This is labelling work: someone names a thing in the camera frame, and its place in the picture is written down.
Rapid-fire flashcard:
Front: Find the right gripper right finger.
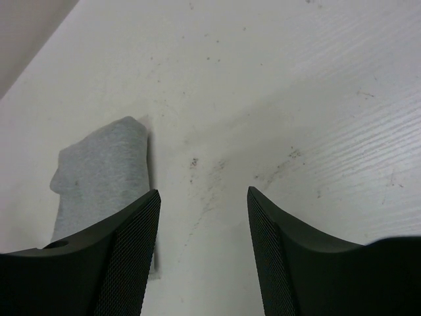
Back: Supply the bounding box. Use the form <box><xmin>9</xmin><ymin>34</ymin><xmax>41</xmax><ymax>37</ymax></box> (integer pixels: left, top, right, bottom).
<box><xmin>247</xmin><ymin>187</ymin><xmax>420</xmax><ymax>315</ymax></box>

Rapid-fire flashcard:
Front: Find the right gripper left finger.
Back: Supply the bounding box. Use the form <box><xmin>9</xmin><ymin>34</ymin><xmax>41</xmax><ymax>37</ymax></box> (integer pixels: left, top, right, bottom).
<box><xmin>1</xmin><ymin>190</ymin><xmax>161</xmax><ymax>315</ymax></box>

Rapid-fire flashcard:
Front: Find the grey tank top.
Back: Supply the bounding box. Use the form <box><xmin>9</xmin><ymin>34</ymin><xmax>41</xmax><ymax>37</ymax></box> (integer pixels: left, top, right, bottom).
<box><xmin>49</xmin><ymin>115</ymin><xmax>161</xmax><ymax>280</ymax></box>

